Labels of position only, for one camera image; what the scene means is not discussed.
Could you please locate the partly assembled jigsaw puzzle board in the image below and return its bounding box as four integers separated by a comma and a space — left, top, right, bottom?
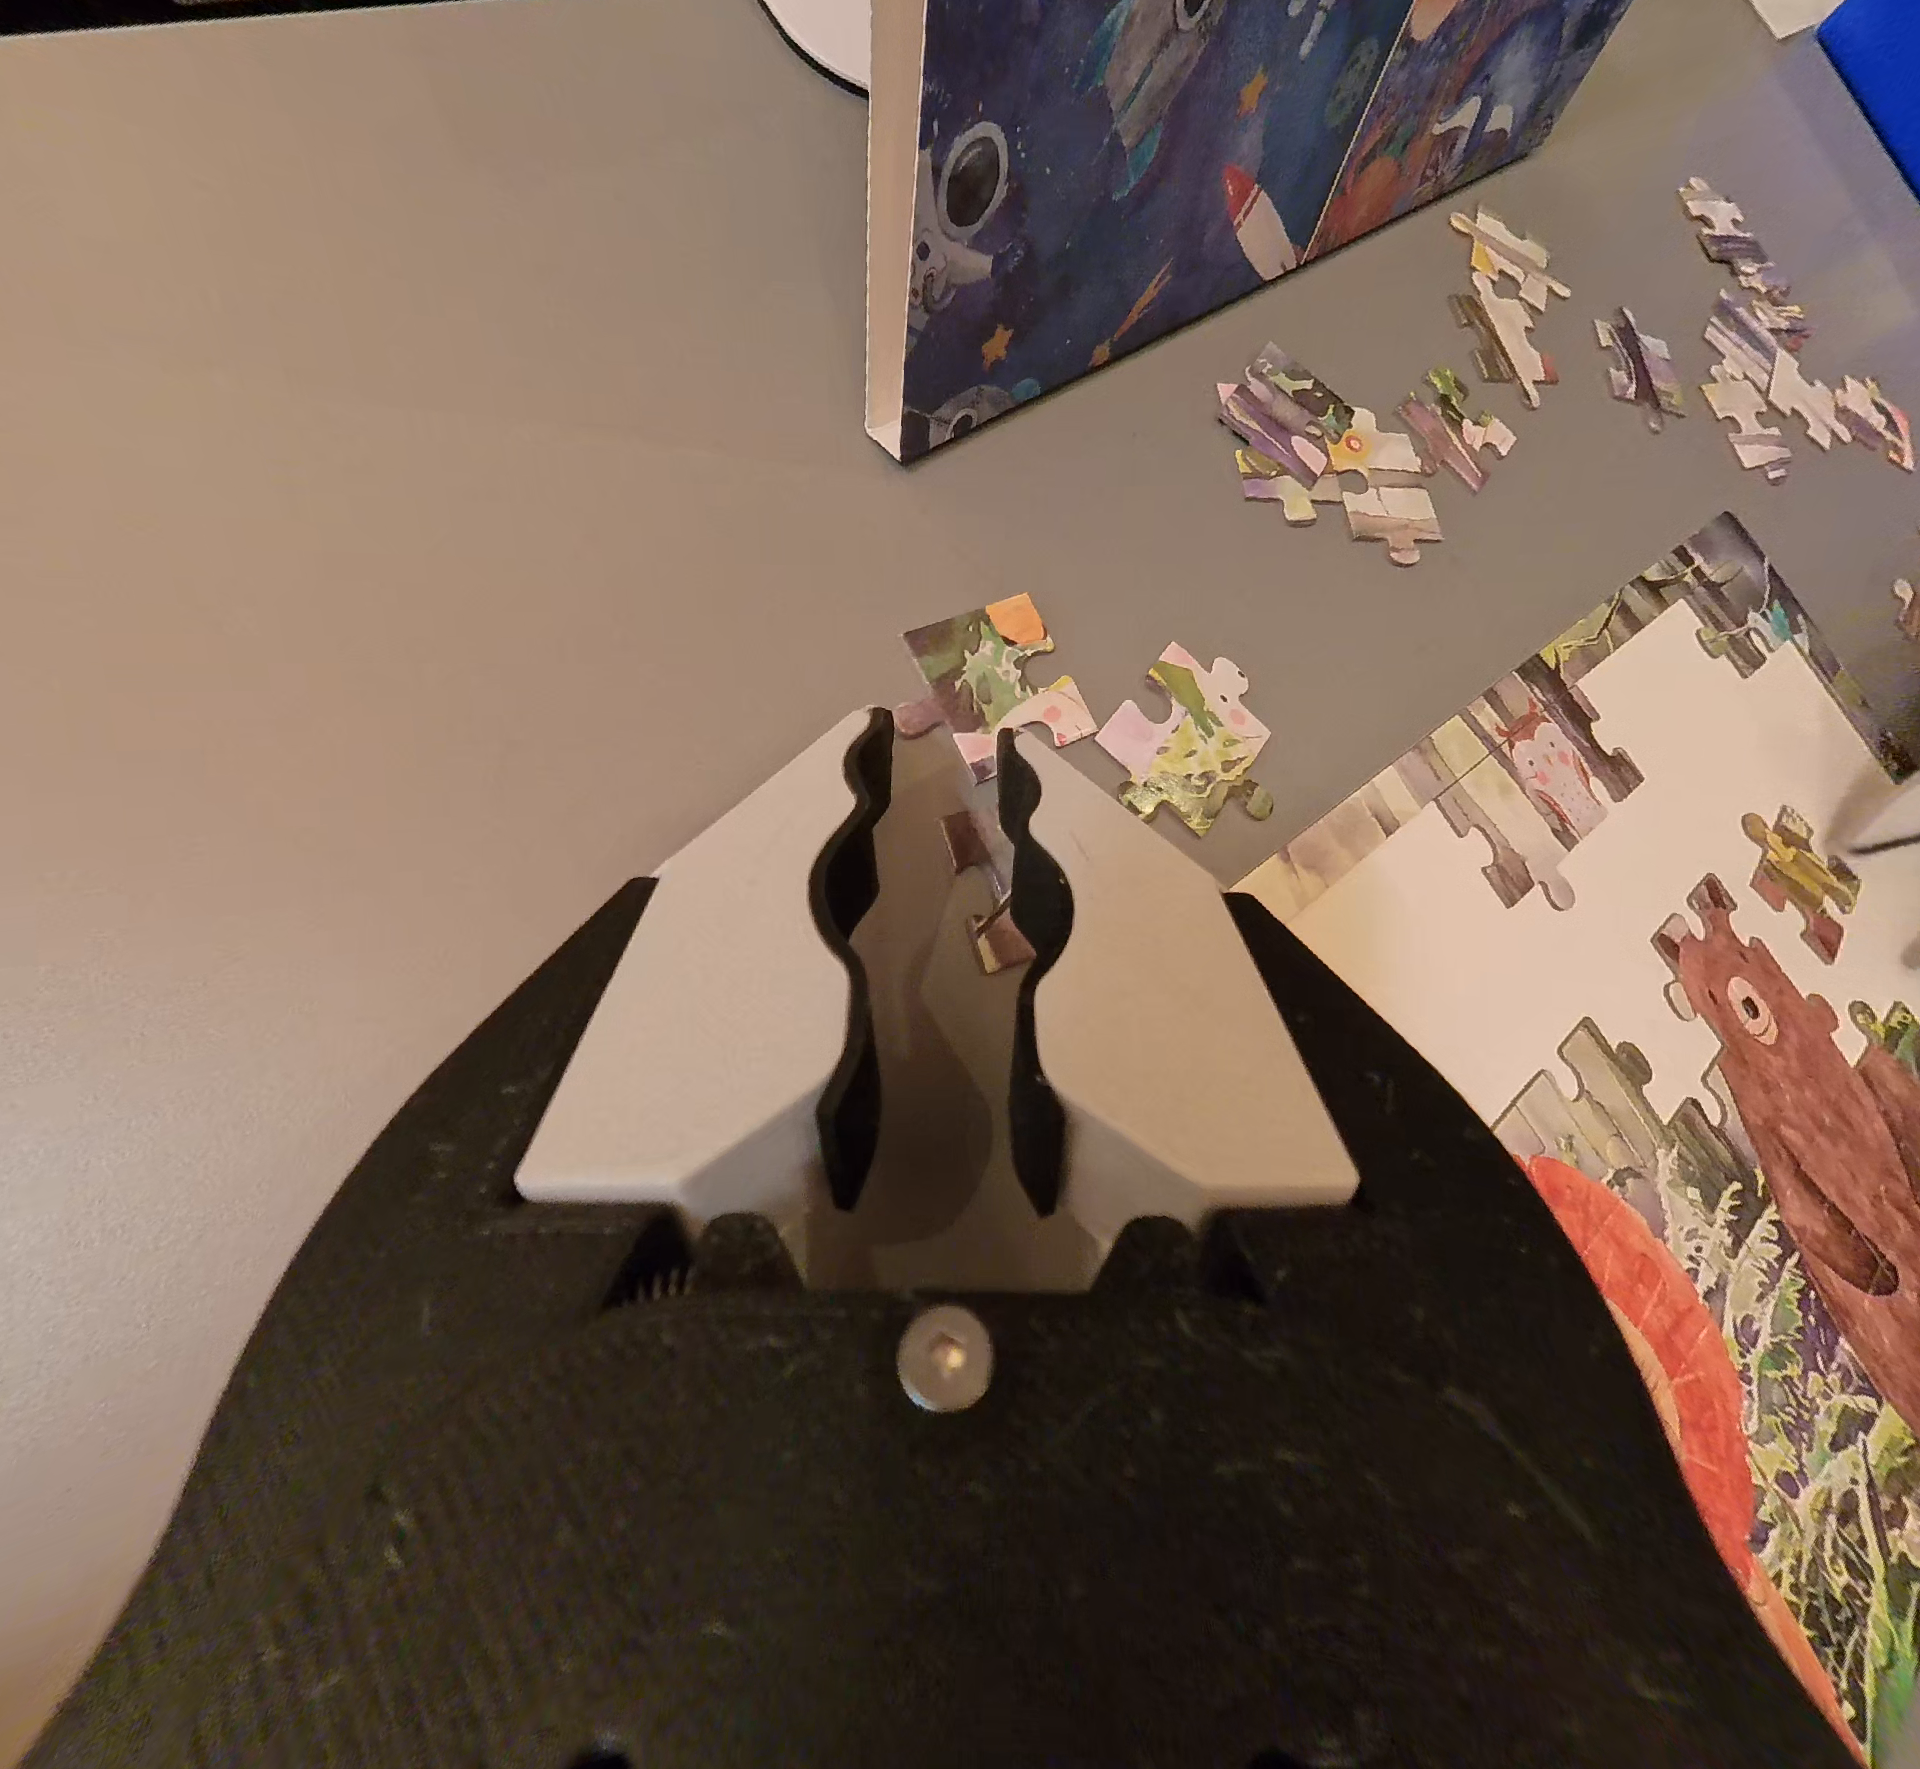
1227, 507, 1920, 1769

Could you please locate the green orange-cornered jigsaw piece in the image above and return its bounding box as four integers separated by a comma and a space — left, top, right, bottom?
896, 593, 1052, 736

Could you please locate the illustrated jigsaw puzzle box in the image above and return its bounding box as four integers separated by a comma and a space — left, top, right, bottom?
867, 0, 1732, 468

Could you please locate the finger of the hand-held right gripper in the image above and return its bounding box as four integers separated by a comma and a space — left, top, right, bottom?
1843, 767, 1920, 855

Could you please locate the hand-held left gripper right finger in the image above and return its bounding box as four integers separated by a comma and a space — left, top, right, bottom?
993, 733, 1360, 1226

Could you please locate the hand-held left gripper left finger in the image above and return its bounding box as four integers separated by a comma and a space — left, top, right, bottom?
514, 708, 901, 1218

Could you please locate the pink green yellow jigsaw piece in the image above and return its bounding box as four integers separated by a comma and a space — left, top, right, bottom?
1095, 646, 1276, 841

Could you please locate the pale pink jigsaw piece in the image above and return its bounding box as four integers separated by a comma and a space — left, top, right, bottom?
959, 676, 1095, 783

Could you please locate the dark purple green jigsaw piece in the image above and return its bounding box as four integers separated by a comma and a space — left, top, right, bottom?
940, 810, 1040, 971

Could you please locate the blue plastic bin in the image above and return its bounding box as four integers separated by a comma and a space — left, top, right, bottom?
1812, 0, 1920, 196

